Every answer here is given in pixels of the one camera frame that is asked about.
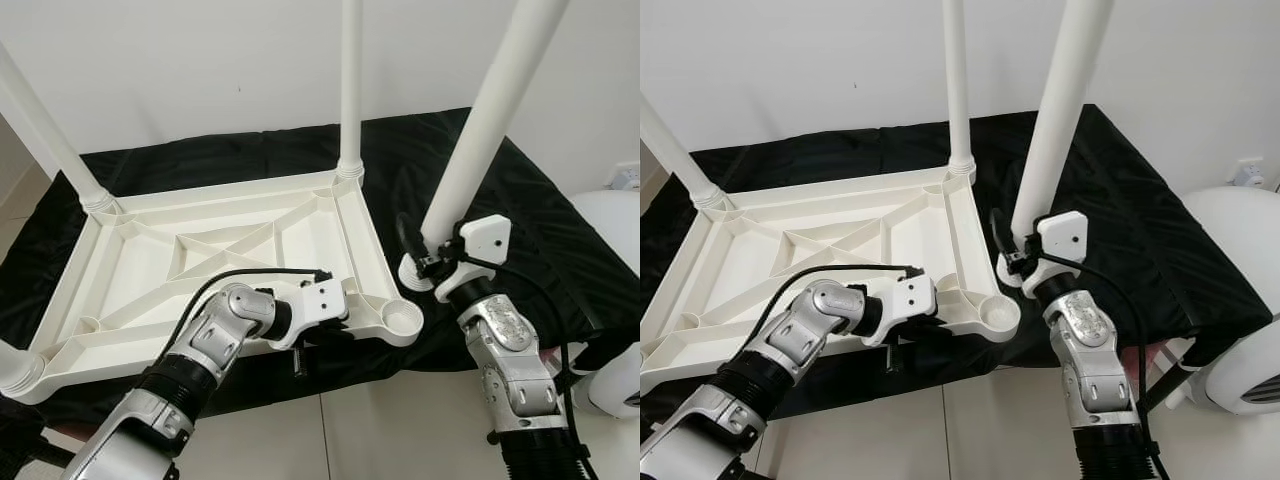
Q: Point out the white rounded plastic appliance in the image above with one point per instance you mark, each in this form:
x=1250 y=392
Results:
x=1240 y=290
x=615 y=290

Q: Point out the black tablecloth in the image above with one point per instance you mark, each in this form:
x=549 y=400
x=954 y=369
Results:
x=1150 y=210
x=520 y=220

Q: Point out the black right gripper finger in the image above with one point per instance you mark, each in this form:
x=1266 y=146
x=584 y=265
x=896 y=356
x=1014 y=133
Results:
x=406 y=235
x=998 y=230

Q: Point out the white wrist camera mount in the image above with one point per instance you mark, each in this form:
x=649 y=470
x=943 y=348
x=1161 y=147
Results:
x=1062 y=235
x=485 y=240
x=325 y=305
x=915 y=298

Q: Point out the white wall power socket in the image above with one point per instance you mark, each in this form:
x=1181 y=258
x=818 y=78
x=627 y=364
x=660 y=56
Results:
x=1252 y=172
x=626 y=177

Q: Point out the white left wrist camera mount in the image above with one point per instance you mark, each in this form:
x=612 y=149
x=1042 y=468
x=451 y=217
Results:
x=915 y=298
x=325 y=305

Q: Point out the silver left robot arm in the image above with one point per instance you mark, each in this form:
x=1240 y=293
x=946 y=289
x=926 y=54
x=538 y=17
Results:
x=210 y=330
x=800 y=325

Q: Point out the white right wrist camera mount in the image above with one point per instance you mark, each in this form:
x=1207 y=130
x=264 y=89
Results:
x=1062 y=235
x=485 y=240

